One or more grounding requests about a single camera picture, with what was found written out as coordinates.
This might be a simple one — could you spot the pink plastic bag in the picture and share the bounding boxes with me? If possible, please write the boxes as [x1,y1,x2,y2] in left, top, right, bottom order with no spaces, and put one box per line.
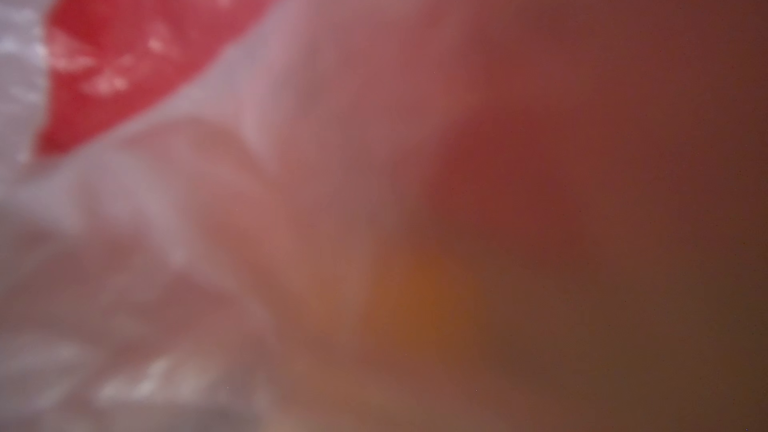
[1,0,767,431]

